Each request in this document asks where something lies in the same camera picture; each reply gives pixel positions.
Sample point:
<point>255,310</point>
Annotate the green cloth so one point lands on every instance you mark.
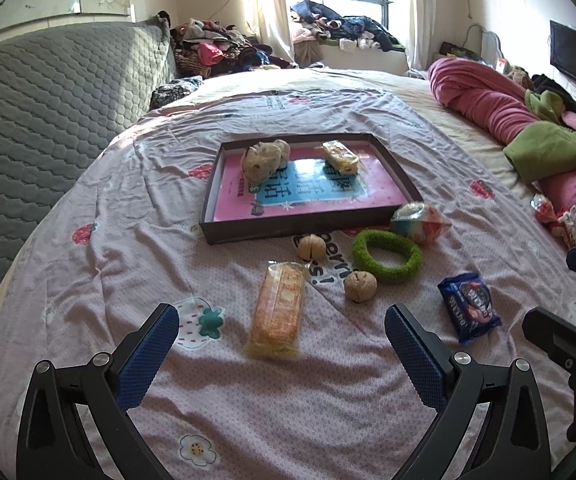
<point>547,152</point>

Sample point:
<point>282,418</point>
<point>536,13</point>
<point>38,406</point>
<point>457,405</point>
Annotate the pile of dark clothes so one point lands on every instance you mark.
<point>347,25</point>

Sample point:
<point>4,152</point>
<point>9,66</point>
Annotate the pile of mixed clothes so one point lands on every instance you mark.
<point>218,50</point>

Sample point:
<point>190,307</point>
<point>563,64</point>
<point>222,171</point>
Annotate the yellow snack packet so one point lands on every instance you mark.
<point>340,157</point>

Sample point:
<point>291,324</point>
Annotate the small red white packet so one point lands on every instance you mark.
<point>557,217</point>

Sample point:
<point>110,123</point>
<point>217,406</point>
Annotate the walnut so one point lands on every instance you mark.
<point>360,287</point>
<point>311,248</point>

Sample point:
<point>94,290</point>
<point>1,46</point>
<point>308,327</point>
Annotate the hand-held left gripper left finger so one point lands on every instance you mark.
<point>148,355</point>

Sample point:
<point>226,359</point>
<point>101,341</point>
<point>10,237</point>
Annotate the beige plush toy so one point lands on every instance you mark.
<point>263,160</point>

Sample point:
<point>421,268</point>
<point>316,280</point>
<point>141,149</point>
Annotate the pink quilt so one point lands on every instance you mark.
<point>477,100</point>

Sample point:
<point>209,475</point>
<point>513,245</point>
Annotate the white curtain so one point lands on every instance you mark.
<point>268,10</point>
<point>425,10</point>

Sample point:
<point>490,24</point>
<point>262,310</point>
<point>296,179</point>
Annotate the dark patterned cloth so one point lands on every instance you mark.
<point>173,91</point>

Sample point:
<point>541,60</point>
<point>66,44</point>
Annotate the blue cookie packet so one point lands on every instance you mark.
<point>470,307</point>

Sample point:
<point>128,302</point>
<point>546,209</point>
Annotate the dark shallow box pink inside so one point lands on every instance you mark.
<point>313,195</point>

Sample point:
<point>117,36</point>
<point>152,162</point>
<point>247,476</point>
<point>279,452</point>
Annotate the orange cracker packet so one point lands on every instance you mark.
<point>278,310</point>

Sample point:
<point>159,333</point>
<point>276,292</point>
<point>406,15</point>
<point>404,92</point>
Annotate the grey quilted headboard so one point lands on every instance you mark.
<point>43,135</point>

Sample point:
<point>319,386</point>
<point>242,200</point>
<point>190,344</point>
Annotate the white framed mirror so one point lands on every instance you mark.
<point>491,45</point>

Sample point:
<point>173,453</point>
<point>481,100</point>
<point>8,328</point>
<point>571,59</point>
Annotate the white pink round snack packet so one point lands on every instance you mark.
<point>417,222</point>

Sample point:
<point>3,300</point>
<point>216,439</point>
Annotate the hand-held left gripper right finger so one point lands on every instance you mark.
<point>415,360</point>

